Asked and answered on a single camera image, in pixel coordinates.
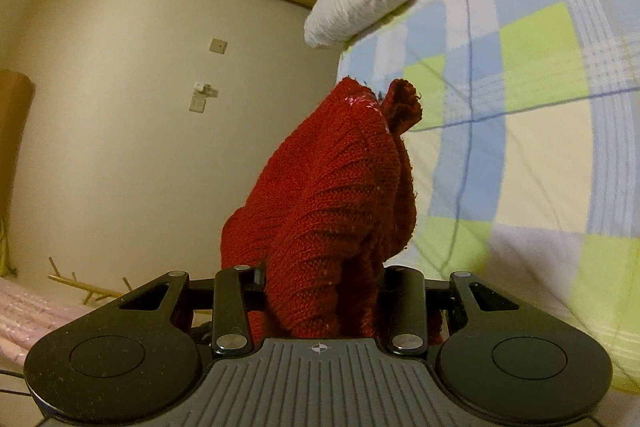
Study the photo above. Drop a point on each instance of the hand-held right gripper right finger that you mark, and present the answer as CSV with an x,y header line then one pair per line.
x,y
407,302

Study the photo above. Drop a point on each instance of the pink mat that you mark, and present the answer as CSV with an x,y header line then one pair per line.
x,y
30,317

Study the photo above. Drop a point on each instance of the wooden stick rack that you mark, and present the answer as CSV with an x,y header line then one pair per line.
x,y
90,289

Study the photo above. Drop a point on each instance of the red knitted sweater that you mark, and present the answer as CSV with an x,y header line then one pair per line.
x,y
330,207

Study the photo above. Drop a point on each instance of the blue green checkered bed sheet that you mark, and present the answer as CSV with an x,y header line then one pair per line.
x,y
540,107

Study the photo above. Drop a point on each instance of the wall socket with white plug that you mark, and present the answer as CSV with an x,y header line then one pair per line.
x,y
201,98

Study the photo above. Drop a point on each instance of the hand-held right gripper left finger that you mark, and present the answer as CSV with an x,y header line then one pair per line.
x,y
230,297

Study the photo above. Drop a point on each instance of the square wall switch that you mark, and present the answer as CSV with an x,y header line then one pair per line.
x,y
217,45

